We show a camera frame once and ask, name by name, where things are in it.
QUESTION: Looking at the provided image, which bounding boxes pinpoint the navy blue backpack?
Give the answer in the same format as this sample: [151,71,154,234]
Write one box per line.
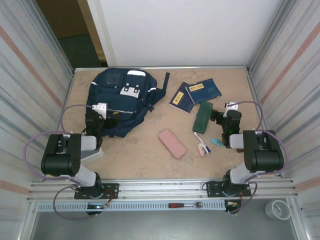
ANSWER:
[85,67,170,138]

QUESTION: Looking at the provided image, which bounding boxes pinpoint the green pencil case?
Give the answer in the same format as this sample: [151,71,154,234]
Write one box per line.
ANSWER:
[191,100,214,135]

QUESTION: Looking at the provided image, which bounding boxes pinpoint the large blue book yellow label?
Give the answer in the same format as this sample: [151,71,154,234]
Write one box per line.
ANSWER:
[184,77,223,105]

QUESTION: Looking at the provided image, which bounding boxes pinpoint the light blue correction tape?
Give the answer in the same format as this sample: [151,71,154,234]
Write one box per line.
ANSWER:
[210,137,225,148]

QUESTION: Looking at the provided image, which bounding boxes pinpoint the white marker blue cap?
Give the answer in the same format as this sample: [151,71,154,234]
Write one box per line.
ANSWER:
[193,131,213,153]

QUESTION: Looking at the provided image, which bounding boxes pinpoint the small blue book yellow label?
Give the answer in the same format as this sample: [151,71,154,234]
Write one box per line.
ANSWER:
[169,81,196,114]

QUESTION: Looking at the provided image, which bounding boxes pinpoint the pink pencil case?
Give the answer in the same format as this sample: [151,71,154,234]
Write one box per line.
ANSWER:
[157,128,188,160]

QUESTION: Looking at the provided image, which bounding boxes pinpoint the white grey box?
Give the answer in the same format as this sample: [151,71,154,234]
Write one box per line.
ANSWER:
[81,147,105,166]

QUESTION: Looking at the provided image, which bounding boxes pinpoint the grey tape roll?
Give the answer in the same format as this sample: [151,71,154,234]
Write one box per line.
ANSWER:
[264,199,291,221]

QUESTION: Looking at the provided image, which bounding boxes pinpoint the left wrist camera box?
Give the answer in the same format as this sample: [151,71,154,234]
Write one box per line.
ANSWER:
[92,102,109,119]

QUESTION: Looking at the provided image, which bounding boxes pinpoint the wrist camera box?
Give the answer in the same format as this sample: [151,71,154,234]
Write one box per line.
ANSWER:
[92,102,109,119]
[223,101,240,118]

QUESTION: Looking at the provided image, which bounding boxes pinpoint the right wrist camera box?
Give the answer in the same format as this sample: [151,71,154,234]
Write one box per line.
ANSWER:
[223,101,240,118]

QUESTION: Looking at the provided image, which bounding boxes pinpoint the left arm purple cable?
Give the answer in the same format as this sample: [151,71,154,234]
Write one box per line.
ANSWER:
[23,103,111,221]

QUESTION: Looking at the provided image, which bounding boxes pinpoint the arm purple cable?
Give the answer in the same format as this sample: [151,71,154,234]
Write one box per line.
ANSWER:
[226,100,291,216]
[23,103,111,221]

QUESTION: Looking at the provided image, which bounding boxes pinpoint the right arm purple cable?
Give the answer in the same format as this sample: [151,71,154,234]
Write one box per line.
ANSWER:
[226,100,291,216]

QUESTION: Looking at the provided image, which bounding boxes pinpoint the aluminium table frame bar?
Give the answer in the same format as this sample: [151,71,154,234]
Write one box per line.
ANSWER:
[73,65,251,74]

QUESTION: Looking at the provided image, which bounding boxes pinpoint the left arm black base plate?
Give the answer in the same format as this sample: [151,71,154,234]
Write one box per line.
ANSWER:
[74,183,120,200]

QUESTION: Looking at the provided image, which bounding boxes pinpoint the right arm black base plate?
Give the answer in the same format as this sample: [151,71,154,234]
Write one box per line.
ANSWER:
[206,181,252,198]

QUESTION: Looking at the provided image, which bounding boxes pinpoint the small circuit board with wires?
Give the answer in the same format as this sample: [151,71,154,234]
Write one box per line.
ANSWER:
[224,199,243,209]
[86,203,111,210]

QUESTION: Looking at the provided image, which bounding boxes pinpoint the aluminium mounting rail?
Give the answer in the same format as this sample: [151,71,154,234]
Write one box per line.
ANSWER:
[29,177,300,203]

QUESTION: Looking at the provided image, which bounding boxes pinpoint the slotted grey cable duct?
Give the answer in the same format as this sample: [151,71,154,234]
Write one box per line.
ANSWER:
[36,201,227,212]

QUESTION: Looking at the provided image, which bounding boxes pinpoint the ratchet wrench red handle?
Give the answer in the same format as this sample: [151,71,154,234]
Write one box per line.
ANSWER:
[168,201,204,210]

